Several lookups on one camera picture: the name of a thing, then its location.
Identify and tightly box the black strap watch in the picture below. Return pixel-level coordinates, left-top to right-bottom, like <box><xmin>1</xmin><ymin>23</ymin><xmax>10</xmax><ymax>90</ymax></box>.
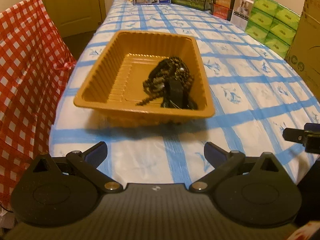
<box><xmin>161</xmin><ymin>79</ymin><xmax>198</xmax><ymax>110</ymax></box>

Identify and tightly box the brown wooden bead necklace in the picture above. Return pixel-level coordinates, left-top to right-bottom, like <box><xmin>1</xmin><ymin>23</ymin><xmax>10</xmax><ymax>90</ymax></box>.
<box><xmin>135</xmin><ymin>64</ymin><xmax>194</xmax><ymax>107</ymax></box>

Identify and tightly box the dark green bead necklace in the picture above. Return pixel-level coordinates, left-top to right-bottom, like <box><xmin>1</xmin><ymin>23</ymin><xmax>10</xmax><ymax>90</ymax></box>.
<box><xmin>149</xmin><ymin>56</ymin><xmax>194</xmax><ymax>98</ymax></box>

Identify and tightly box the gold plastic tray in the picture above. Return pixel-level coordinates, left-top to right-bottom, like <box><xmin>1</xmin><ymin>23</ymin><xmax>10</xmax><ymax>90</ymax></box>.
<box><xmin>74</xmin><ymin>30</ymin><xmax>215</xmax><ymax>127</ymax></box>

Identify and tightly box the large cardboard box right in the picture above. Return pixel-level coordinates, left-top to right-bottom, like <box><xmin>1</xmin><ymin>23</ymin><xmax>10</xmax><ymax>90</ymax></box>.
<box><xmin>285</xmin><ymin>0</ymin><xmax>320</xmax><ymax>100</ymax></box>

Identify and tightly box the red white checked cloth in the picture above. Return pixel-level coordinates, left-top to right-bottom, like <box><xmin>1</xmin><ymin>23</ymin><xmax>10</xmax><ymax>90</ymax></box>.
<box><xmin>1</xmin><ymin>0</ymin><xmax>76</xmax><ymax>211</ymax></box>

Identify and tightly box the green tissue pack bundle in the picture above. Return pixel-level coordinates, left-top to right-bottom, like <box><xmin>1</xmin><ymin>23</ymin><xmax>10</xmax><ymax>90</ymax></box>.
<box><xmin>245</xmin><ymin>0</ymin><xmax>300</xmax><ymax>59</ymax></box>

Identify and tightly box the red gift box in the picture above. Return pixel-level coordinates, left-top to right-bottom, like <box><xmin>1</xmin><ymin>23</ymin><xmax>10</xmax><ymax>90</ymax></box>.
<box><xmin>210</xmin><ymin>3</ymin><xmax>232</xmax><ymax>21</ymax></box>

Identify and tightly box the white portrait box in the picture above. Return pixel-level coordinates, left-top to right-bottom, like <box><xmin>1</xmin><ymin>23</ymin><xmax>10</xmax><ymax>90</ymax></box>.
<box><xmin>231</xmin><ymin>0</ymin><xmax>253</xmax><ymax>30</ymax></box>

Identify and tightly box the brown wooden door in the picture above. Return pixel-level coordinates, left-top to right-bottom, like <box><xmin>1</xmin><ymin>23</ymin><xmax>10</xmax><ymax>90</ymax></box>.
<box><xmin>42</xmin><ymin>0</ymin><xmax>106</xmax><ymax>37</ymax></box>

